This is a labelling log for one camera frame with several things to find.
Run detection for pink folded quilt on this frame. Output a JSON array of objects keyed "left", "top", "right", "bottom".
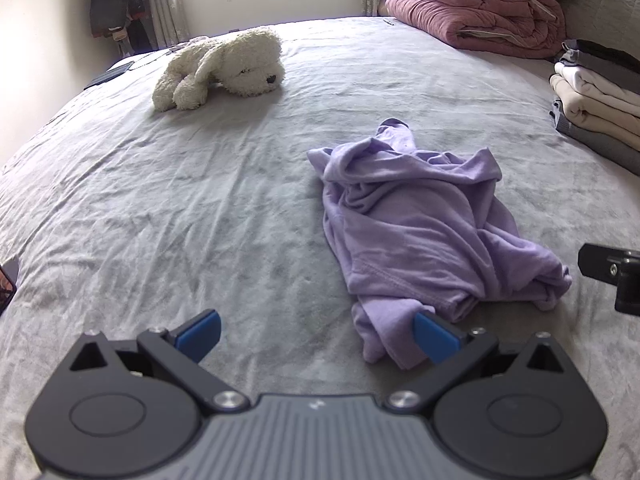
[{"left": 384, "top": 0, "right": 568, "bottom": 59}]

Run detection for white plush dog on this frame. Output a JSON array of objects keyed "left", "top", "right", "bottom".
[{"left": 152, "top": 27, "right": 286, "bottom": 113}]

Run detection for grey knit folded sweater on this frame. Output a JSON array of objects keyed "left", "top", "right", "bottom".
[{"left": 550, "top": 100, "right": 640, "bottom": 177}]

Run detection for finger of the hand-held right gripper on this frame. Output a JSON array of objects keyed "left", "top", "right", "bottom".
[{"left": 578, "top": 243, "right": 626, "bottom": 283}]

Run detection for lavender pants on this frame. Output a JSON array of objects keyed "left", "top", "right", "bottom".
[{"left": 306, "top": 117, "right": 573, "bottom": 371}]

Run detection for black cable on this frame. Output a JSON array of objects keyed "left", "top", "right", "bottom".
[{"left": 131, "top": 45, "right": 177, "bottom": 70}]

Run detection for black folded garment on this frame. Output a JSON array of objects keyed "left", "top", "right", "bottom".
[{"left": 564, "top": 39, "right": 640, "bottom": 75}]

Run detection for grey quilted headboard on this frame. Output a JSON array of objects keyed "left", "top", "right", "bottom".
[{"left": 560, "top": 0, "right": 640, "bottom": 61}]

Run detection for white folded sweatshirt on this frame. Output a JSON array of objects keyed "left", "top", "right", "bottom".
[{"left": 554, "top": 61, "right": 640, "bottom": 106}]

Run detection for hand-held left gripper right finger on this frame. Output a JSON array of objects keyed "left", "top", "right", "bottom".
[{"left": 385, "top": 312, "right": 573, "bottom": 415}]

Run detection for smartphone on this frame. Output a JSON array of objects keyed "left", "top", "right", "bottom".
[{"left": 0, "top": 255, "right": 21, "bottom": 317}]

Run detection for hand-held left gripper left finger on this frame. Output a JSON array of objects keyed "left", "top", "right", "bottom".
[{"left": 68, "top": 309, "right": 251, "bottom": 416}]

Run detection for grey bed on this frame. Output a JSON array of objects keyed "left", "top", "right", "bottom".
[{"left": 0, "top": 12, "right": 640, "bottom": 480}]

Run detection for dark tablet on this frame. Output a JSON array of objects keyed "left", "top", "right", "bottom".
[{"left": 82, "top": 60, "right": 137, "bottom": 92}]

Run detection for hanging dark jackets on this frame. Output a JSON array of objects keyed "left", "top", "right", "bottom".
[{"left": 90, "top": 0, "right": 151, "bottom": 56}]

